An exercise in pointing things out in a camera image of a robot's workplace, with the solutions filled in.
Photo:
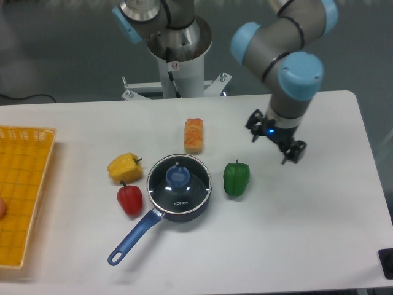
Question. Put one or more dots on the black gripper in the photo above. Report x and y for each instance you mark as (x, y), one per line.
(279, 130)

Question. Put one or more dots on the glass pot lid blue knob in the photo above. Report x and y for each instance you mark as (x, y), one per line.
(179, 184)

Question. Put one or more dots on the dark blue saucepan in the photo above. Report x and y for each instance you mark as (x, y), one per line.
(150, 219)

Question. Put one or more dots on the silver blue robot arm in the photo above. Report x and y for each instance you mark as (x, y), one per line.
(274, 54)

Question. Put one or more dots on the green bell pepper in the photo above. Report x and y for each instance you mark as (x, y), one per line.
(236, 178)

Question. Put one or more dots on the orange bread loaf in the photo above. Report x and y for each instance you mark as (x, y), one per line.
(193, 136)

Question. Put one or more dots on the yellow bell pepper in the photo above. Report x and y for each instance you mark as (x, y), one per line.
(126, 167)

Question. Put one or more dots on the red bell pepper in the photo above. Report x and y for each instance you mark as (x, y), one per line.
(130, 199)

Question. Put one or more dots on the black device at table edge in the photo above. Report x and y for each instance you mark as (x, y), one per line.
(386, 259)

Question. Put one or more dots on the yellow woven basket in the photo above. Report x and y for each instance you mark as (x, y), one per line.
(25, 156)

